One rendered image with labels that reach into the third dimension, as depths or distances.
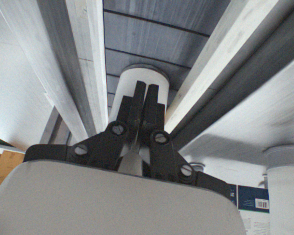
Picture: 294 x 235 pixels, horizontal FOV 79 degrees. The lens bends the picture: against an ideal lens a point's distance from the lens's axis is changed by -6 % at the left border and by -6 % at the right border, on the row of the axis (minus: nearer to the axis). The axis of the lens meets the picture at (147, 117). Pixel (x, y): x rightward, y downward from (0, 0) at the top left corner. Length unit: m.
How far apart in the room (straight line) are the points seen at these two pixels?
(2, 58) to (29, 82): 0.07
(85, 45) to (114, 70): 0.08
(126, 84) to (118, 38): 0.04
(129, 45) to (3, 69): 0.28
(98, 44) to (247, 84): 0.16
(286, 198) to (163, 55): 0.28
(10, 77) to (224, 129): 0.39
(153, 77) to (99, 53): 0.06
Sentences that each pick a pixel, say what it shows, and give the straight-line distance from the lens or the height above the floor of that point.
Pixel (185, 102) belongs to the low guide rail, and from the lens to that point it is 0.16.
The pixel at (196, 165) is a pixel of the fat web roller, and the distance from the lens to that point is 0.52.
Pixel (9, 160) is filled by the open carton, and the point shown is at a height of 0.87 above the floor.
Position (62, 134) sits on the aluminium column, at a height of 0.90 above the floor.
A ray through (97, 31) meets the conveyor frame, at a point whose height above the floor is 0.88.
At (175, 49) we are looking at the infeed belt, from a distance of 0.16.
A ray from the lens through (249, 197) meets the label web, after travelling 0.56.
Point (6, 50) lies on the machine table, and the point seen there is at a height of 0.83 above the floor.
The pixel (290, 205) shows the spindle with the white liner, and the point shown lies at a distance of 0.35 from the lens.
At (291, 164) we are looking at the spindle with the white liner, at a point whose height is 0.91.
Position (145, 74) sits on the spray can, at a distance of 0.17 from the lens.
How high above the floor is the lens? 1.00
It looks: 25 degrees down
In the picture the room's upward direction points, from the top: 170 degrees counter-clockwise
